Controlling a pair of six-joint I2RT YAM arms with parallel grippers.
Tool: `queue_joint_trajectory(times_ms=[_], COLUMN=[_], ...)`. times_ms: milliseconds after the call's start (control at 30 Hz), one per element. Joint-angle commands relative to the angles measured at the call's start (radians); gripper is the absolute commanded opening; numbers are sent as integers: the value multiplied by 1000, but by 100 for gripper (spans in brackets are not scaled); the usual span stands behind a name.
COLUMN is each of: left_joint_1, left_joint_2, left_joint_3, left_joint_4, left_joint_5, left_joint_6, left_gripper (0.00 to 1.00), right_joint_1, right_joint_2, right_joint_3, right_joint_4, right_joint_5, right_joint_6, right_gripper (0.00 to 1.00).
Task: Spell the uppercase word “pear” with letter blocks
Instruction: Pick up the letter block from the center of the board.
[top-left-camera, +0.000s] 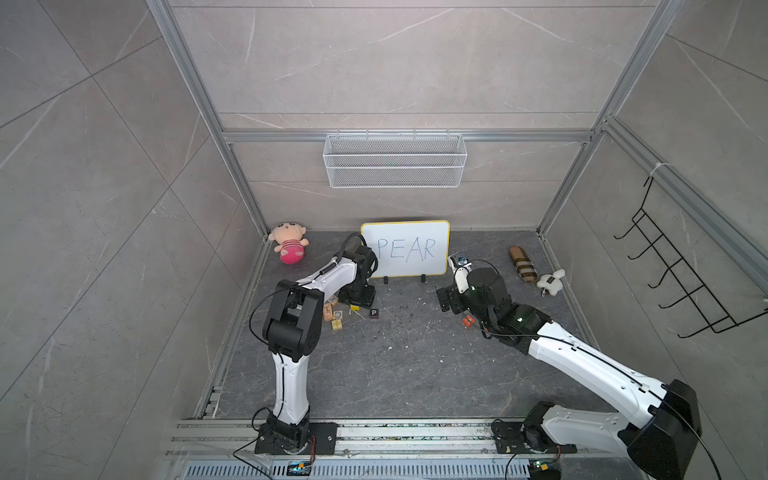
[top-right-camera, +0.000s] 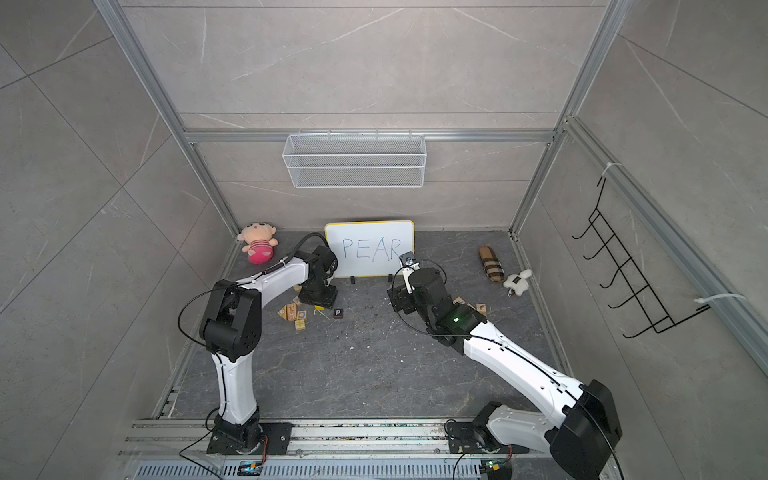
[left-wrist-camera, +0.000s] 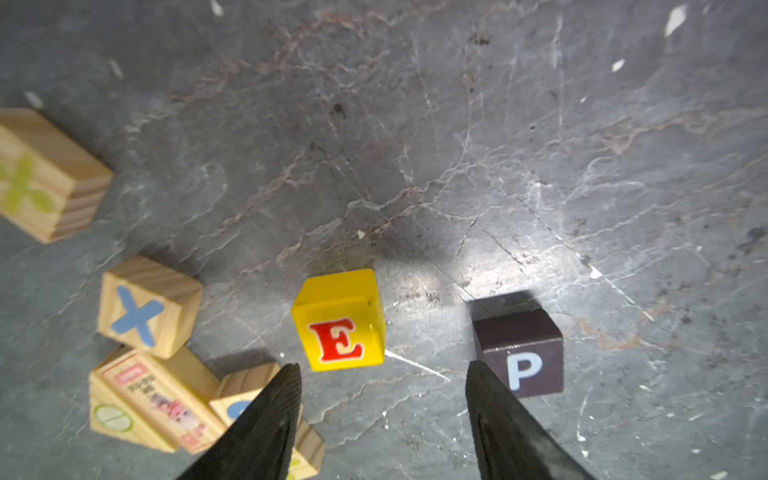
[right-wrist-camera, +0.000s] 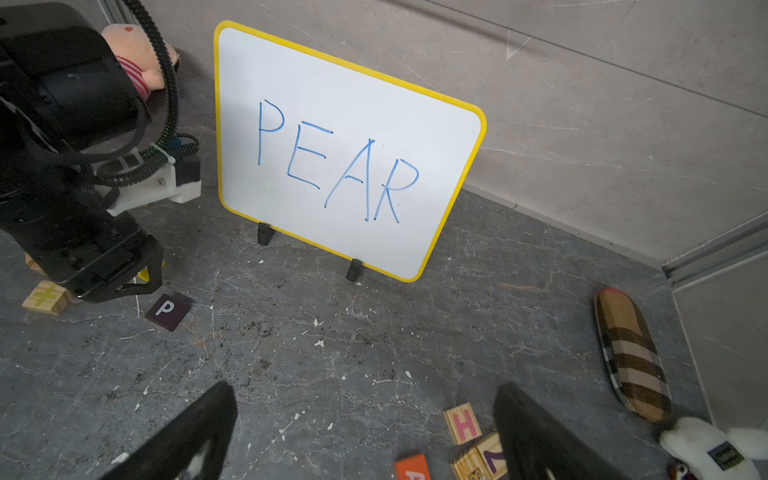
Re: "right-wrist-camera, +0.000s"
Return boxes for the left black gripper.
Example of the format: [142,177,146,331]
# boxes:
[1,191,164,303]

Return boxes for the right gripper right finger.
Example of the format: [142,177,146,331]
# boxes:
[493,382,626,480]

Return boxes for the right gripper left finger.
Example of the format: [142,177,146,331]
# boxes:
[104,381,238,480]

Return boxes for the dark purple P block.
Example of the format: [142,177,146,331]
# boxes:
[144,293,194,332]

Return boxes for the red A letter block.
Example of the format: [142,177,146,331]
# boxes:
[394,454,431,480]

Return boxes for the yellow E letter block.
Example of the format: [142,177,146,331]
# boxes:
[136,267,151,283]

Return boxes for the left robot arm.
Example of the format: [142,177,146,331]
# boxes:
[1,1,201,303]

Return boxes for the wooden Z letter block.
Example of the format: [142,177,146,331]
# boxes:
[450,432,508,480]

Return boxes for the wooden H letter block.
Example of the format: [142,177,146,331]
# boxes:
[443,403,483,445]

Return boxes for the wooden plus sign block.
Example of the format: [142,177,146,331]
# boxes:
[22,280,74,315]

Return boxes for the wooden block far left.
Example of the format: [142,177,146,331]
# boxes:
[24,253,46,276]

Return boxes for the striped brown glasses case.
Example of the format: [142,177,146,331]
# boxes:
[594,288,672,423]

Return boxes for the white plush dog toy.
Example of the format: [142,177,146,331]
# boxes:
[659,417,767,479]

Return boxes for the pink plush doll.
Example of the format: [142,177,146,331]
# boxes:
[101,24,165,101]

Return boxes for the yellow framed whiteboard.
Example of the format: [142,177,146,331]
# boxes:
[214,21,487,282]

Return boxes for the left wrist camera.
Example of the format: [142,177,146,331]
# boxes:
[107,154,202,216]

